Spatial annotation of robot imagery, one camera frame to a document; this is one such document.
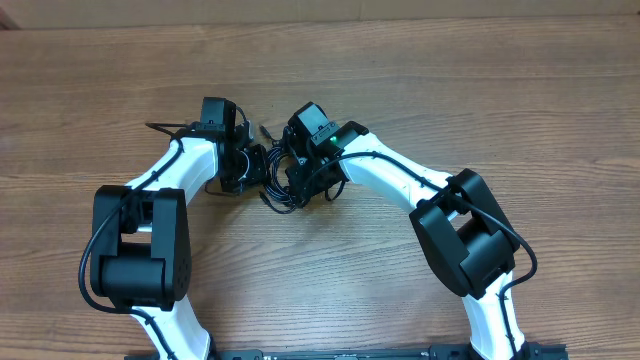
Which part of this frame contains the black USB cable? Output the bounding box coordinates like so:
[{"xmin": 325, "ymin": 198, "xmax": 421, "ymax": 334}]
[{"xmin": 258, "ymin": 124, "xmax": 306, "ymax": 215}]

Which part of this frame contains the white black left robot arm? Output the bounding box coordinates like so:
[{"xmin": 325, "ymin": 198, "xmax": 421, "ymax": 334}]
[{"xmin": 78, "ymin": 97, "xmax": 268, "ymax": 359}]

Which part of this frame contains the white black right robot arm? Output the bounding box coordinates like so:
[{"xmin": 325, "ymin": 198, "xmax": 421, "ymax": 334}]
[{"xmin": 286, "ymin": 102, "xmax": 538, "ymax": 359}]

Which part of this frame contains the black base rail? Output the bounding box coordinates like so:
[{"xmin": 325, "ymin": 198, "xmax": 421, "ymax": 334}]
[{"xmin": 124, "ymin": 342, "xmax": 570, "ymax": 360}]

